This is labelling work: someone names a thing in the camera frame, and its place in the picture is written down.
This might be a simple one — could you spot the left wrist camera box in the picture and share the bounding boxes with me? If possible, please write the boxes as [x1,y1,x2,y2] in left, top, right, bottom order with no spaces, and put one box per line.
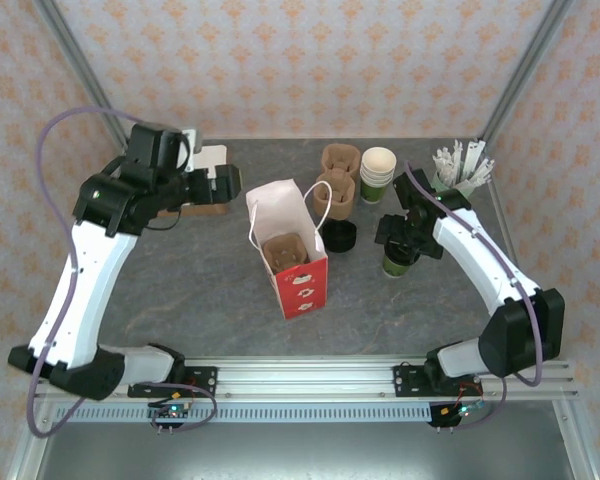
[179,128,205,174]

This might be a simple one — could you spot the red white paper gift bag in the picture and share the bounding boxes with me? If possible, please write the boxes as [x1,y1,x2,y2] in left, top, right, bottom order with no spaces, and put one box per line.
[244,178,330,321]

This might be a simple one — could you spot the grey metal panel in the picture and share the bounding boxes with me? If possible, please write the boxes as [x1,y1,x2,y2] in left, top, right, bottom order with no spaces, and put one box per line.
[34,422,581,480]

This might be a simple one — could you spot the grey slotted cable duct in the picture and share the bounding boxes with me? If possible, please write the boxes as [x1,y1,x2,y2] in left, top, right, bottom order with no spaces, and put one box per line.
[53,404,430,424]

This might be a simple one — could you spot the wide white wrapped stirrer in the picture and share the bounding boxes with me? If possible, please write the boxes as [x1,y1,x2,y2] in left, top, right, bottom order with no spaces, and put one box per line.
[463,141,486,176]

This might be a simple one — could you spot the stack of brown cup carriers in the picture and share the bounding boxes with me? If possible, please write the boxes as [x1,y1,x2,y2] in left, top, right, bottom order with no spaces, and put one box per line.
[313,143,359,221]

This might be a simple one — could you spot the mint green holder cup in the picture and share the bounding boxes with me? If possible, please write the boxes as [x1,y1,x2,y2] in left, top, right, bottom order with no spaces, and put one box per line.
[432,169,476,201]

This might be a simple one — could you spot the white wrapped straw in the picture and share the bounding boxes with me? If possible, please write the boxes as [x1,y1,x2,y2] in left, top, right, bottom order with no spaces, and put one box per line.
[457,158,496,189]
[432,153,454,189]
[449,140,465,181]
[437,146,459,186]
[454,169,494,191]

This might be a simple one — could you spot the black plastic cup lid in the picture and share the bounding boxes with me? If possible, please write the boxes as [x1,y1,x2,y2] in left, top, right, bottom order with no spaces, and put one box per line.
[385,243,421,266]

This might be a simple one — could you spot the stack of black cup lids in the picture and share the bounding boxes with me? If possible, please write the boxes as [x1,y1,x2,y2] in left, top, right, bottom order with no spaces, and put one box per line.
[321,221,358,254]

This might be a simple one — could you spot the stack of white napkins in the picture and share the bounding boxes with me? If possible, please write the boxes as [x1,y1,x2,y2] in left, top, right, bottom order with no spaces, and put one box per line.
[194,145,228,176]

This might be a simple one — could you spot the brown pulp cup carrier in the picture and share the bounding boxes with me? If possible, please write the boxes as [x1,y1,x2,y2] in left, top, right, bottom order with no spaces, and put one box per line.
[262,234,310,276]

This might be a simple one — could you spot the aluminium side rail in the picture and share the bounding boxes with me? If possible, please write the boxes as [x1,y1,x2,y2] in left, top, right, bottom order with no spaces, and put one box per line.
[481,139,600,480]
[4,139,139,480]

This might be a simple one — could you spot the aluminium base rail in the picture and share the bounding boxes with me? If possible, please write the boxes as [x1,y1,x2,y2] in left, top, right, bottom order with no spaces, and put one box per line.
[32,355,580,401]

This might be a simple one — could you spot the aluminium corner post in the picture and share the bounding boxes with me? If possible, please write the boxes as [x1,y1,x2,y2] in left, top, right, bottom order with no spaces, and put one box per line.
[478,0,576,145]
[32,0,132,149]

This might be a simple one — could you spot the small circuit board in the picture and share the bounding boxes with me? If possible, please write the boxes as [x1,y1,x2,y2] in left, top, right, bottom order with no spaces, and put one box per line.
[147,402,189,421]
[442,402,486,421]

